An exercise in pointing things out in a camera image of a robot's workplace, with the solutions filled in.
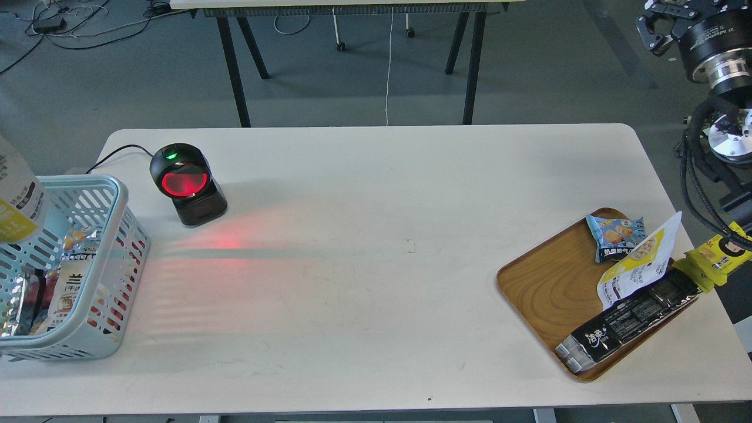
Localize yellow white snack pouch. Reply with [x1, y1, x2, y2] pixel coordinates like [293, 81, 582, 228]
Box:
[1, 137, 49, 244]

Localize black floor cables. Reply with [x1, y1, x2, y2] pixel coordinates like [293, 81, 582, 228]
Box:
[0, 0, 177, 75]

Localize black long snack package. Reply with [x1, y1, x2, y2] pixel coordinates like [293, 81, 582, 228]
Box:
[554, 268, 701, 373]

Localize yellow cartoon snack packet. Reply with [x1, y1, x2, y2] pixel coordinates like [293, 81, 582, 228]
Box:
[672, 235, 751, 293]

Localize black background table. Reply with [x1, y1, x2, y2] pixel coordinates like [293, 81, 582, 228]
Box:
[169, 1, 492, 127]

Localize black barcode scanner red window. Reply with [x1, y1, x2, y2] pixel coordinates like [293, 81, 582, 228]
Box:
[150, 143, 228, 227]

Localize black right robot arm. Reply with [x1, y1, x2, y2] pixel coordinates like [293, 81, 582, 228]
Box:
[636, 1, 751, 251]

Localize snack packets inside basket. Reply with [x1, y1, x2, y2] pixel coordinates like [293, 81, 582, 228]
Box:
[2, 225, 104, 337]

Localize black scanner cable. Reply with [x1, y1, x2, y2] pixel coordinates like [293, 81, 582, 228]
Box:
[87, 145, 155, 175]

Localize yellow white snack bag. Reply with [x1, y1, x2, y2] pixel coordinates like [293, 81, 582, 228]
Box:
[596, 211, 683, 310]

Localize blue snack packet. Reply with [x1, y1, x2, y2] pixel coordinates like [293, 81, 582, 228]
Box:
[585, 215, 646, 263]

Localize light blue plastic basket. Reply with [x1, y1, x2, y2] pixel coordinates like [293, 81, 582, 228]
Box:
[1, 174, 150, 360]

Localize white hanging cable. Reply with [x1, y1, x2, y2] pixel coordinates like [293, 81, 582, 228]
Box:
[385, 12, 395, 126]

